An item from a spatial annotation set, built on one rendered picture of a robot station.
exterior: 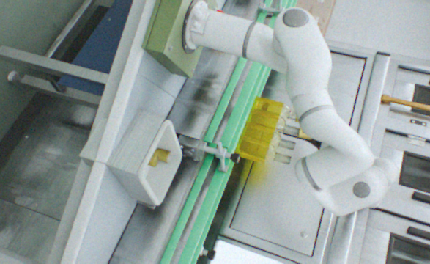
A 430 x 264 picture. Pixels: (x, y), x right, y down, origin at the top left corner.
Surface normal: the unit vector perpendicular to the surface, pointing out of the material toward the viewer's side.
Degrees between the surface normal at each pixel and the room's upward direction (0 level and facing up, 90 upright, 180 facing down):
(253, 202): 90
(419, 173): 90
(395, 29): 90
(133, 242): 90
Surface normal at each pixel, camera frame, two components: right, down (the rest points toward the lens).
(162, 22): -0.21, -0.13
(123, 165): -0.07, -0.51
